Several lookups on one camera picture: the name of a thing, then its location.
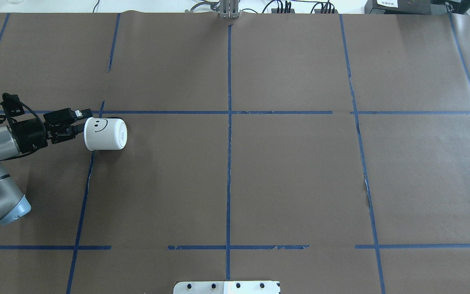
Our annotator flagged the black box device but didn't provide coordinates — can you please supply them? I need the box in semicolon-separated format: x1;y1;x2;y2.
364;0;432;15

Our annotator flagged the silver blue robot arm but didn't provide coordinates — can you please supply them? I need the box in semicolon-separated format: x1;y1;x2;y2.
0;108;93;225

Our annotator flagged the white camera post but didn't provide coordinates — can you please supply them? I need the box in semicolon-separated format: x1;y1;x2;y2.
173;281;281;294

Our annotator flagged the aluminium frame post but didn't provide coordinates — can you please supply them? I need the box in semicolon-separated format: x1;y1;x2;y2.
218;0;240;19

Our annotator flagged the black camera cable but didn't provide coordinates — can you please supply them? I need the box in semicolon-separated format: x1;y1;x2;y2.
15;100;48;123

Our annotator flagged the brown paper table cover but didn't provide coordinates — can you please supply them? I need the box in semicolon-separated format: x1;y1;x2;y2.
0;11;470;294

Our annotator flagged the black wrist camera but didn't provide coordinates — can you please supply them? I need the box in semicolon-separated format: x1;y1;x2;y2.
0;93;24;118

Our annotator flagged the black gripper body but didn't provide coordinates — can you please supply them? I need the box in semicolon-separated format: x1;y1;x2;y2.
13;109;77;153

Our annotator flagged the white smiley mug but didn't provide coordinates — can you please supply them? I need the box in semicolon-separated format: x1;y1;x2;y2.
83;117;128;151

